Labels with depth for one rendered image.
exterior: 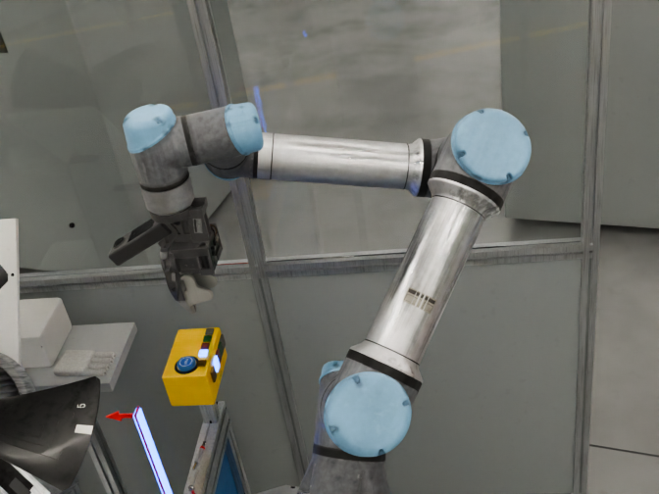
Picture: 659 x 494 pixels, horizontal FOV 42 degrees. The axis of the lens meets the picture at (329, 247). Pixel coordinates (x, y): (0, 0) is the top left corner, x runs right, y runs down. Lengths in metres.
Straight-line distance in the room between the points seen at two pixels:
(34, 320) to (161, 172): 1.17
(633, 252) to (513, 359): 1.58
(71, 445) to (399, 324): 0.74
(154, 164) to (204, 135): 0.08
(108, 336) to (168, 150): 1.22
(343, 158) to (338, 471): 0.49
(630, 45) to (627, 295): 0.99
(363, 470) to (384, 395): 0.19
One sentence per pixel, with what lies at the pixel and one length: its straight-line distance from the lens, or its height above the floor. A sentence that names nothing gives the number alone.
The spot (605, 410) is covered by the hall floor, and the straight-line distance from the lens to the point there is 3.19.
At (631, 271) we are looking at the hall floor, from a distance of 3.80.
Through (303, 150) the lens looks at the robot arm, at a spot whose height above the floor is 1.64.
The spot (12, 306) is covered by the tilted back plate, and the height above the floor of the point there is 1.21.
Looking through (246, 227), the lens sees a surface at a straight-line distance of 2.19.
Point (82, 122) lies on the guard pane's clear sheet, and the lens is 2.16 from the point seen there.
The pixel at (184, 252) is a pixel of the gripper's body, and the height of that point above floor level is 1.56.
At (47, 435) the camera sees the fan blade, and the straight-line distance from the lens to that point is 1.71.
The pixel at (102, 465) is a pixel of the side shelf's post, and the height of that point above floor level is 0.43.
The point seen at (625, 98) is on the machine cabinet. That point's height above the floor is 0.67.
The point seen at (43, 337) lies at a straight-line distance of 2.32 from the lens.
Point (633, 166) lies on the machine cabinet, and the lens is 3.82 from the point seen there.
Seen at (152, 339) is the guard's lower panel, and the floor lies 0.76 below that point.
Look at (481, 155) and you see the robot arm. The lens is 1.24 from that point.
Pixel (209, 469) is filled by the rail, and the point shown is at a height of 0.85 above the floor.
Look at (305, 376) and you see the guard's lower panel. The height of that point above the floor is 0.59.
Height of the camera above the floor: 2.28
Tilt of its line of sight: 34 degrees down
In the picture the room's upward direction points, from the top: 9 degrees counter-clockwise
